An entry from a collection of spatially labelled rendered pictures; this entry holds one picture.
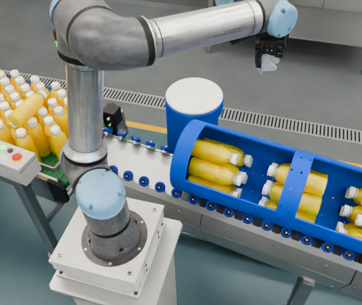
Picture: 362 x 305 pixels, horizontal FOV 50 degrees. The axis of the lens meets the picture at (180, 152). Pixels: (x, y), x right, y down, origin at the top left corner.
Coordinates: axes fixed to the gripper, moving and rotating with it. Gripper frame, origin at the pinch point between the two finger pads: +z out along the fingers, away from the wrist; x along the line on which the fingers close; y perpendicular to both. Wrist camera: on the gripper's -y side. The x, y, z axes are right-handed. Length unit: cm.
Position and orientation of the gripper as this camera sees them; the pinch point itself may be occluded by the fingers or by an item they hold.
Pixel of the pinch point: (260, 71)
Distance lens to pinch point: 126.8
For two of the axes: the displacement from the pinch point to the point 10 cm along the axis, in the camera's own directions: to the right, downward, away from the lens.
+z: 1.2, 6.4, 7.6
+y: 9.2, 2.2, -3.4
